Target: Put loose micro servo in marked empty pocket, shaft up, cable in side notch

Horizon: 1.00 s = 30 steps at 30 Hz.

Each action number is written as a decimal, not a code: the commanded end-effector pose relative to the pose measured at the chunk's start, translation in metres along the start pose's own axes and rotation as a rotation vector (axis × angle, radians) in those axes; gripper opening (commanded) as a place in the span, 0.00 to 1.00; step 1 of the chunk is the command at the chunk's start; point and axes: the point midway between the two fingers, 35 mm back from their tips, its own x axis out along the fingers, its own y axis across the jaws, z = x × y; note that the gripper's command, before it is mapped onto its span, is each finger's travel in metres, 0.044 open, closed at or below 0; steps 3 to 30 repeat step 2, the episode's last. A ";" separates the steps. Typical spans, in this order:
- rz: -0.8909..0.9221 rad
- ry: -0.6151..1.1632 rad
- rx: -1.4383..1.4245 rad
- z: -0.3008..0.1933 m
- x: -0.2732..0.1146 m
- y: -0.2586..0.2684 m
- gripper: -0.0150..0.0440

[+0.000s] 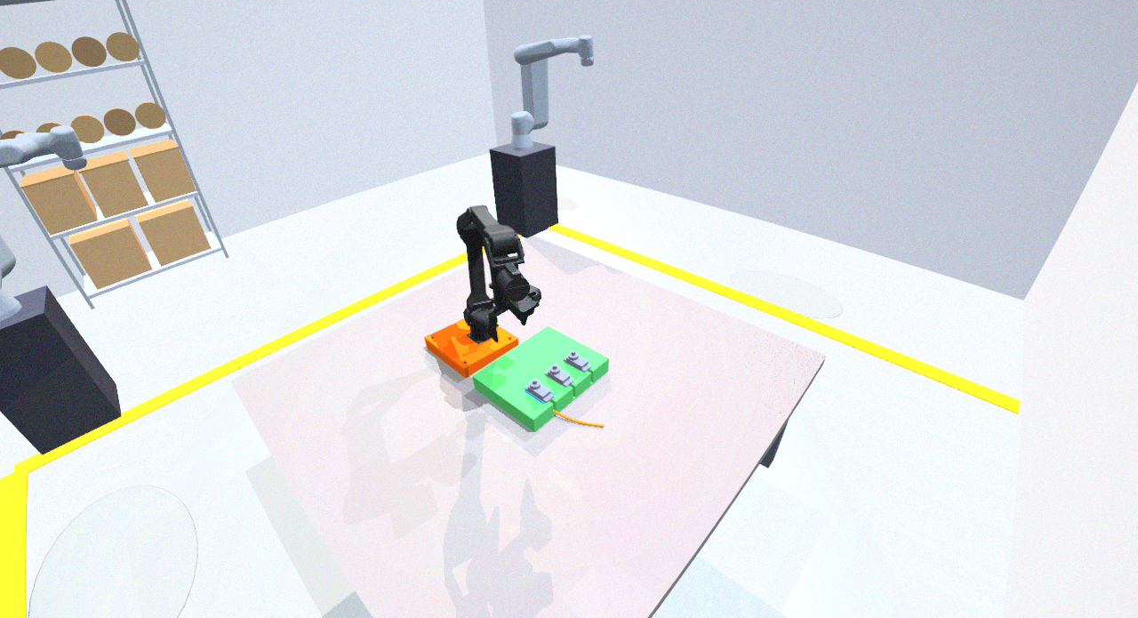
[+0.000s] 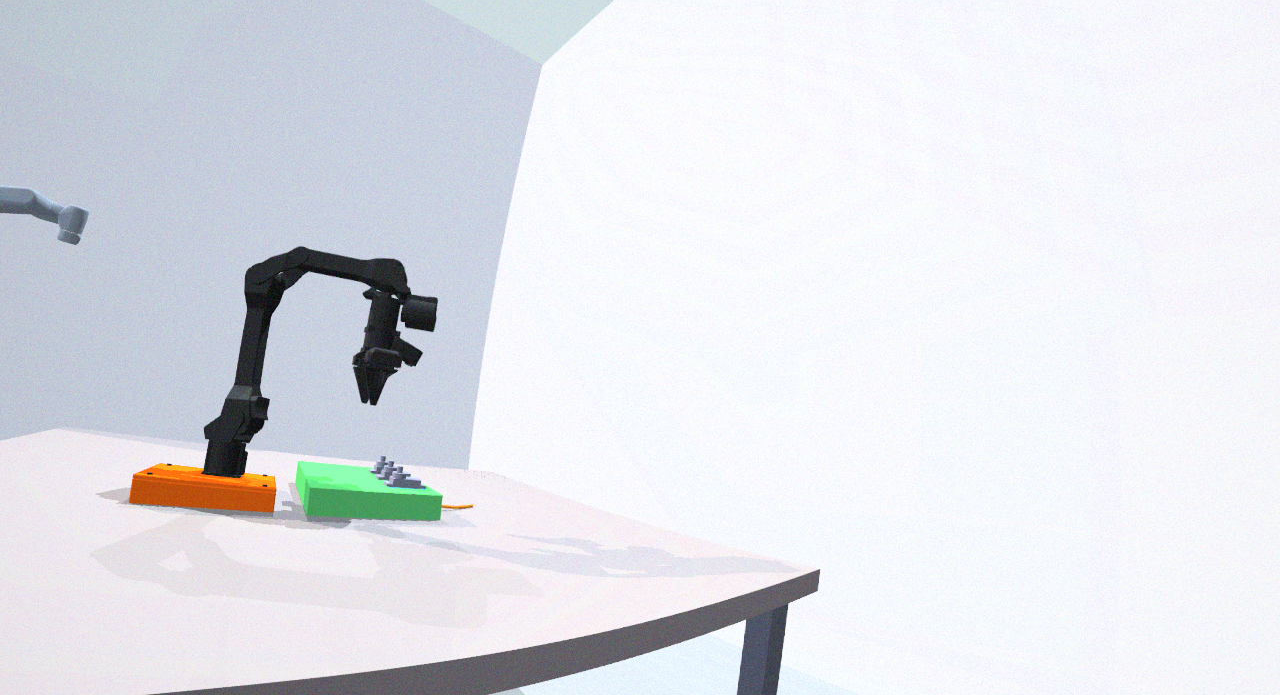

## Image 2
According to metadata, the green flat plate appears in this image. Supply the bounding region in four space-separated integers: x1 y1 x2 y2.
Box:
294 454 443 520

